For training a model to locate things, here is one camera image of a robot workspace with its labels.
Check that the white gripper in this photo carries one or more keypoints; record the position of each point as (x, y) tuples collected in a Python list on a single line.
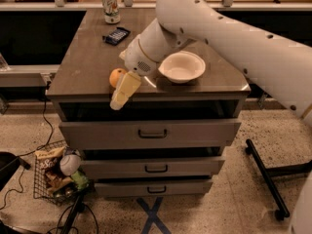
[(136, 59)]

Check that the orange fruit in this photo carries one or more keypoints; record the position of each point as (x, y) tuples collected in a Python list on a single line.
[(115, 75)]

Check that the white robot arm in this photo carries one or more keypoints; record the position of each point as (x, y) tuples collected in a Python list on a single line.
[(278, 65)]

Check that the white paper bowl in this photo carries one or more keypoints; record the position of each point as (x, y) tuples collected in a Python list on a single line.
[(182, 67)]

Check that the green white soda can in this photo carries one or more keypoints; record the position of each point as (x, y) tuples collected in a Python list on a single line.
[(111, 11)]

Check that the top grey drawer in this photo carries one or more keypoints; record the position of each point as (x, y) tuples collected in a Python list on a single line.
[(150, 134)]

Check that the grey drawer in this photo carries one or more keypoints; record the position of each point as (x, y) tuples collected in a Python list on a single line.
[(153, 188), (142, 168), (150, 134)]

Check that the grey drawer cabinet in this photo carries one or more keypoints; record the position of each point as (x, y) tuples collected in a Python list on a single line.
[(81, 92)]

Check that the middle grey drawer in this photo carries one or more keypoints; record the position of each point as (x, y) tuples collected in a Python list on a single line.
[(142, 168)]

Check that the white round ball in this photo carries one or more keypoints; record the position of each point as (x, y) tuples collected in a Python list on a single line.
[(69, 164)]

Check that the yellow chip bag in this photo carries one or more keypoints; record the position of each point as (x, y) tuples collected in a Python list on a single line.
[(48, 159)]

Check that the green snack pack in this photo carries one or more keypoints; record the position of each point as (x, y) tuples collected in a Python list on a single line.
[(80, 180)]

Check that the bottom grey drawer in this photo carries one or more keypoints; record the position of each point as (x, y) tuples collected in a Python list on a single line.
[(153, 188)]

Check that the black tripod leg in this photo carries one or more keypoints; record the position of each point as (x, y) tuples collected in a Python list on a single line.
[(77, 207)]

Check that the black object left edge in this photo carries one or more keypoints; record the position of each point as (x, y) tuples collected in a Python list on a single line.
[(9, 163)]

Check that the black wheeled stand base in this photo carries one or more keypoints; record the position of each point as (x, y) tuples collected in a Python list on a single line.
[(268, 173)]

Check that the black wire basket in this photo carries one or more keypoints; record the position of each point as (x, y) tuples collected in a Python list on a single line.
[(40, 189)]

